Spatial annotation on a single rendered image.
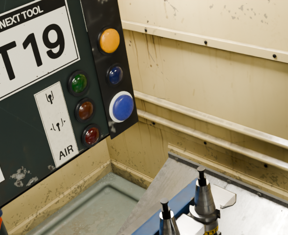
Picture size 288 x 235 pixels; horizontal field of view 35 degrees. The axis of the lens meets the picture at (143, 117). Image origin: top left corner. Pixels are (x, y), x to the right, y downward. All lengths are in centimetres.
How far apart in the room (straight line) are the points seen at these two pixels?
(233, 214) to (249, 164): 17
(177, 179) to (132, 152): 32
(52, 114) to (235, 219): 114
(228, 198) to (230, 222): 54
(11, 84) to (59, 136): 8
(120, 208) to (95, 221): 12
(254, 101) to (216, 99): 14
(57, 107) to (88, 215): 154
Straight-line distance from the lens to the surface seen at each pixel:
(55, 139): 46
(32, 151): 45
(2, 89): 42
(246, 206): 154
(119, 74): 49
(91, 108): 48
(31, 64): 43
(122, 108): 50
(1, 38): 41
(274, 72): 128
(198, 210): 95
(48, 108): 45
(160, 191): 168
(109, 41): 47
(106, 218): 194
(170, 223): 86
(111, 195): 204
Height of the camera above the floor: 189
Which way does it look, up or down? 31 degrees down
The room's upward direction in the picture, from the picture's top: 10 degrees counter-clockwise
